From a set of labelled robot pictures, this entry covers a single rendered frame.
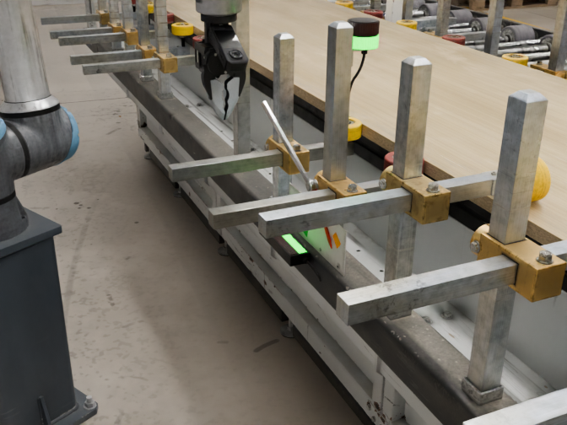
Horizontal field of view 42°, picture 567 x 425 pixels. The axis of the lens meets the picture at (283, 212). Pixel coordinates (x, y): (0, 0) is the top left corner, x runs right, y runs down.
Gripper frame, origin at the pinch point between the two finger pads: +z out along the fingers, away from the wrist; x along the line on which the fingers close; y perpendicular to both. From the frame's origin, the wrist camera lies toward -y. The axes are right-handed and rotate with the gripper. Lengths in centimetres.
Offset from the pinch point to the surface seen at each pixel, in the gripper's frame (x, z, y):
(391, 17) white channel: -114, 6, 112
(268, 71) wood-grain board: -36, 8, 57
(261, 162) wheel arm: -9.5, 12.9, 2.9
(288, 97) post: -17.7, 0.0, 6.4
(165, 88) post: -19, 24, 106
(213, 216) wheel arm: 11.0, 11.4, -21.6
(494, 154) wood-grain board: -49, 7, -26
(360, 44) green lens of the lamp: -19.5, -16.6, -19.3
